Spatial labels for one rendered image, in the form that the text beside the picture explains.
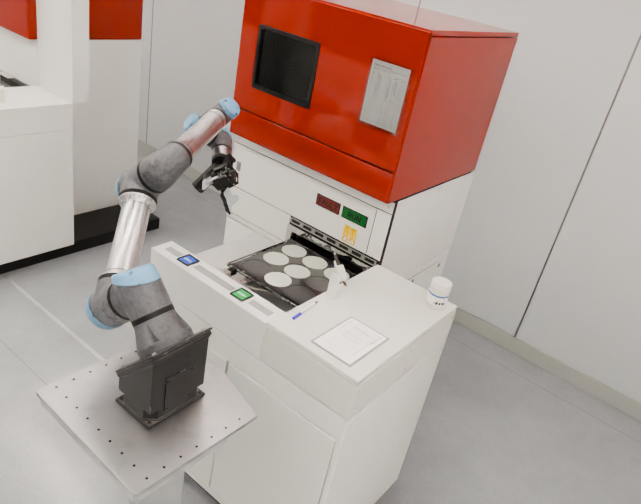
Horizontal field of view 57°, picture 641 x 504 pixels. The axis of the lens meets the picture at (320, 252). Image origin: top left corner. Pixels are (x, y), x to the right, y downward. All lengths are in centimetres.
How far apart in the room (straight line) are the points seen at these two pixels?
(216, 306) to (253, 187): 78
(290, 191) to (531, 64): 161
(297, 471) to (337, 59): 139
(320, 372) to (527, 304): 219
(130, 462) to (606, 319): 273
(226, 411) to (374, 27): 129
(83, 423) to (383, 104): 133
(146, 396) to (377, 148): 112
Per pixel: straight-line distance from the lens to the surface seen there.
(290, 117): 231
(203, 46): 493
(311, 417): 184
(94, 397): 174
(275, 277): 215
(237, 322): 190
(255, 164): 255
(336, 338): 179
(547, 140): 346
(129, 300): 159
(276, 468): 207
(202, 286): 197
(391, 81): 204
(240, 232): 270
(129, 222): 182
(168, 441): 162
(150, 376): 154
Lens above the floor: 200
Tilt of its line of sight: 28 degrees down
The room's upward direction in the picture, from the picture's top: 12 degrees clockwise
